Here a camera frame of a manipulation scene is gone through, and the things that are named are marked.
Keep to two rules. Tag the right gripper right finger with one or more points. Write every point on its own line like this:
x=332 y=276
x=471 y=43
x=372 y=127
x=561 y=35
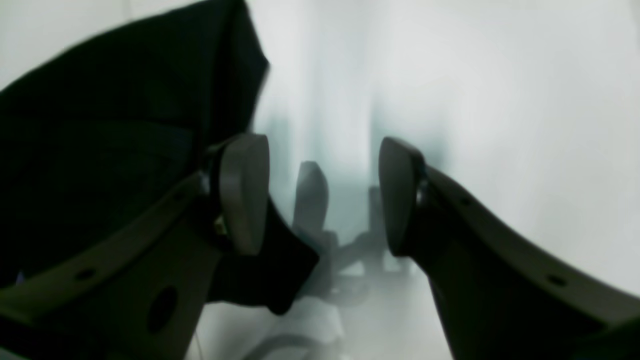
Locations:
x=498 y=296

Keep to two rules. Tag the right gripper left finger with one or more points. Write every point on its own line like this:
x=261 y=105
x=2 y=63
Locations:
x=139 y=294

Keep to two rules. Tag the black T-shirt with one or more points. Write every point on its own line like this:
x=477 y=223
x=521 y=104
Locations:
x=94 y=137

